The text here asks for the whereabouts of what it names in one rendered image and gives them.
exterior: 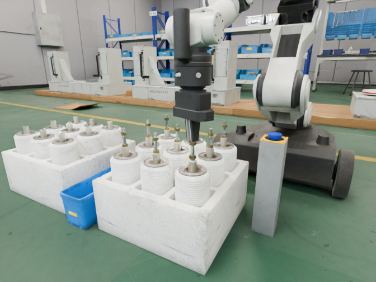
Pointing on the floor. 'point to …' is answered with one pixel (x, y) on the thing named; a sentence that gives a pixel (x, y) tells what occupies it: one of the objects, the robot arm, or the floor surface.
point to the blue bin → (81, 202)
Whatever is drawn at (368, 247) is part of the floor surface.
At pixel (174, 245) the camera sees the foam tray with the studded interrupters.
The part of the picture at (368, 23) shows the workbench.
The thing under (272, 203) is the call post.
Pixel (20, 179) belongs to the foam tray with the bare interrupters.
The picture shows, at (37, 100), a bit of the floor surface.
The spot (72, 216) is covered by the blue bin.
